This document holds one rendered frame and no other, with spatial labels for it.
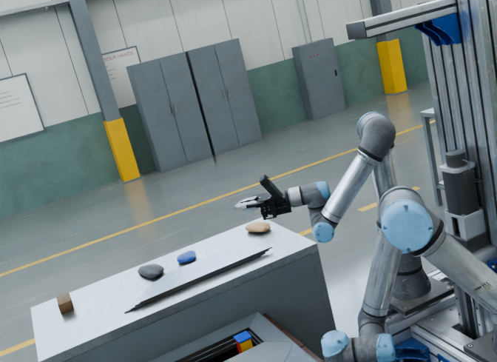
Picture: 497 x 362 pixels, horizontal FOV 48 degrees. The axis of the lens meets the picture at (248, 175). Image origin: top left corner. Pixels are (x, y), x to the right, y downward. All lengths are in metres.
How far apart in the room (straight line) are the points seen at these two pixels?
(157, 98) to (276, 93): 2.66
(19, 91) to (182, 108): 2.75
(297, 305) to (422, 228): 1.41
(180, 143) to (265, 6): 3.27
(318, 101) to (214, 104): 2.33
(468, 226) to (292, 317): 1.14
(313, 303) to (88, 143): 8.06
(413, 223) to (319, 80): 10.11
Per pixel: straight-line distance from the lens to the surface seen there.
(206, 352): 2.45
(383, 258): 1.60
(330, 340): 1.60
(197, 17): 10.84
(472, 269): 1.49
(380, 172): 2.09
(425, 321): 2.15
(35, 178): 10.41
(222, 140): 10.31
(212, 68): 10.20
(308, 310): 2.75
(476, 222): 1.88
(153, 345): 2.50
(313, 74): 11.37
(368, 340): 1.61
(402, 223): 1.39
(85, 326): 2.55
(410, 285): 2.09
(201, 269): 2.65
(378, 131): 1.94
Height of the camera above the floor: 2.08
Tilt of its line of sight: 14 degrees down
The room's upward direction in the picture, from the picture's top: 14 degrees counter-clockwise
